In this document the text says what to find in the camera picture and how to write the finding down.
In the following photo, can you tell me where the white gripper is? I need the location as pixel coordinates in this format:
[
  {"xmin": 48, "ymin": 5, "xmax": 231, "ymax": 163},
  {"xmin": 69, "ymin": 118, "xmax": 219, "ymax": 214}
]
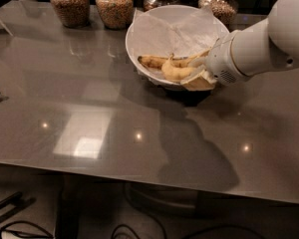
[{"xmin": 180, "ymin": 30, "xmax": 248, "ymax": 92}]

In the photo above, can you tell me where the short yellow banana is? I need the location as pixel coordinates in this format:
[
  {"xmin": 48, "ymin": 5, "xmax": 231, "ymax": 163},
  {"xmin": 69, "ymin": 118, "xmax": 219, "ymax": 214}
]
[{"xmin": 161, "ymin": 54, "xmax": 195, "ymax": 83}]

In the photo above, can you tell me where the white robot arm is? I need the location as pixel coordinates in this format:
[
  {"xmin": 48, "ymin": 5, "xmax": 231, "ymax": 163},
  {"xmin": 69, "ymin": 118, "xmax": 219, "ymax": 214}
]
[{"xmin": 180, "ymin": 0, "xmax": 299, "ymax": 91}]

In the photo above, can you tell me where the white bowl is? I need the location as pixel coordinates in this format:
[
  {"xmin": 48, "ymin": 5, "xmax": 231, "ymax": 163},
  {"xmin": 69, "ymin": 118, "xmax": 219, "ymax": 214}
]
[{"xmin": 125, "ymin": 4, "xmax": 231, "ymax": 92}]

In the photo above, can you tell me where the long yellow banana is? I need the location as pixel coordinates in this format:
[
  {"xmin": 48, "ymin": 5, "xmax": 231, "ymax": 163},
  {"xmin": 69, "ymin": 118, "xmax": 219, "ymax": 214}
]
[{"xmin": 138, "ymin": 49, "xmax": 209, "ymax": 70}]

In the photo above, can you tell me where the white paper liner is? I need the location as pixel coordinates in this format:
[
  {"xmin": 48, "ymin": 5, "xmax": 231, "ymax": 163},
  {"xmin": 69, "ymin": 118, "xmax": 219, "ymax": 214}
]
[{"xmin": 128, "ymin": 7, "xmax": 229, "ymax": 85}]

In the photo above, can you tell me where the right glass jar of grains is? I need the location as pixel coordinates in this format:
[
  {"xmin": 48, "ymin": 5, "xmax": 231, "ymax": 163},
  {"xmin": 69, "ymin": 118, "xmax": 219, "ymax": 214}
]
[{"xmin": 198, "ymin": 0, "xmax": 238, "ymax": 25}]

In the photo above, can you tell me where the glass jar of grains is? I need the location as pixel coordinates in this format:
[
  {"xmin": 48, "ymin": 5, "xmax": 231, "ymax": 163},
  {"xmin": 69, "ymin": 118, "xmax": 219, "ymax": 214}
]
[
  {"xmin": 50, "ymin": 0, "xmax": 90, "ymax": 28},
  {"xmin": 96, "ymin": 0, "xmax": 134, "ymax": 30},
  {"xmin": 198, "ymin": 0, "xmax": 238, "ymax": 25}
]

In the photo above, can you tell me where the black stand on floor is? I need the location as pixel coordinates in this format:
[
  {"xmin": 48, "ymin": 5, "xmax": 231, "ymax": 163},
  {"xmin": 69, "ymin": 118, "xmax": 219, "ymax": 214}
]
[{"xmin": 0, "ymin": 191, "xmax": 36, "ymax": 224}]

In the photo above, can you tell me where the black cable on floor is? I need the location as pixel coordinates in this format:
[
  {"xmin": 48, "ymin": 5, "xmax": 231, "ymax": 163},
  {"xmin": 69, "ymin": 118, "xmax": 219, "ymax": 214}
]
[{"xmin": 0, "ymin": 220, "xmax": 54, "ymax": 239}]

